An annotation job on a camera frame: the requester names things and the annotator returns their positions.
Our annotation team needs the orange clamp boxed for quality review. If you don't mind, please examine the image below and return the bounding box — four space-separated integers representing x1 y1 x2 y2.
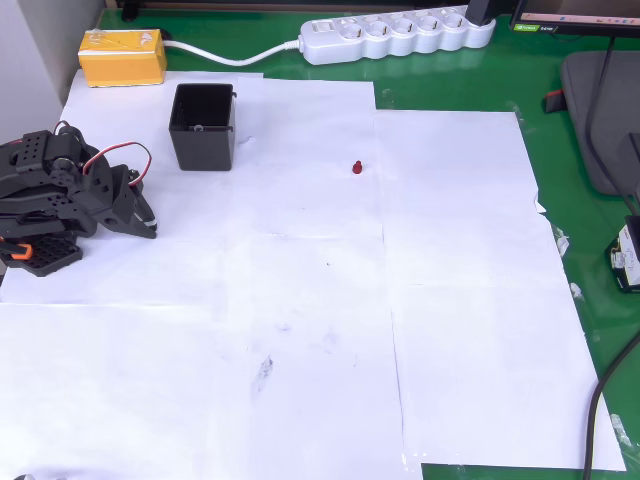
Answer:
0 238 34 262

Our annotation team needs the thick black cable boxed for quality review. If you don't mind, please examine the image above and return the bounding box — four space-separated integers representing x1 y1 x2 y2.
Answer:
582 332 640 480

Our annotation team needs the white power cable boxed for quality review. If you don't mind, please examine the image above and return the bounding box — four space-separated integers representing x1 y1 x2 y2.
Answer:
162 38 304 67

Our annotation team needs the black power adapter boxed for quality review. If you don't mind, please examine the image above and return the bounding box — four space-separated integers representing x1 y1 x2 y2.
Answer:
466 0 497 27

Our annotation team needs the black computer monitor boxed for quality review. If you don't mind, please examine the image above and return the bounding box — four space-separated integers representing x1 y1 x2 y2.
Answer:
508 0 640 37

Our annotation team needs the red white servo wire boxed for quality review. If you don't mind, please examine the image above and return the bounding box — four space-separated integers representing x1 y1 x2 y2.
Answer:
82 141 153 185

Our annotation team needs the black open box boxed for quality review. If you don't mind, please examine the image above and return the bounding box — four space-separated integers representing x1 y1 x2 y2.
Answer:
168 83 238 172

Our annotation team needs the yellow cardboard box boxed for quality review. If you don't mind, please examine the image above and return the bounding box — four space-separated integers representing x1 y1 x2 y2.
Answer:
77 28 169 89

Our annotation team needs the white power strip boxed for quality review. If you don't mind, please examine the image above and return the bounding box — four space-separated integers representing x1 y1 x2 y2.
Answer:
298 7 497 66

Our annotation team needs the small black white carton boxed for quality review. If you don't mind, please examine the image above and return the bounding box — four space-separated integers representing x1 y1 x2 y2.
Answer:
604 215 640 294

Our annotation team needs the thin black cable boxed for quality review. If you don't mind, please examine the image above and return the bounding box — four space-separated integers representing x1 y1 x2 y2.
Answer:
585 35 640 216

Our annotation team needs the green desk mat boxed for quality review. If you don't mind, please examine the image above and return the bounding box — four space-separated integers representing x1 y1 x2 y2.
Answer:
97 7 640 480

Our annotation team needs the grey laptop sleeve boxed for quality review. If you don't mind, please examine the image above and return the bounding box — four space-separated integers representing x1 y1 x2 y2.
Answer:
542 49 640 197

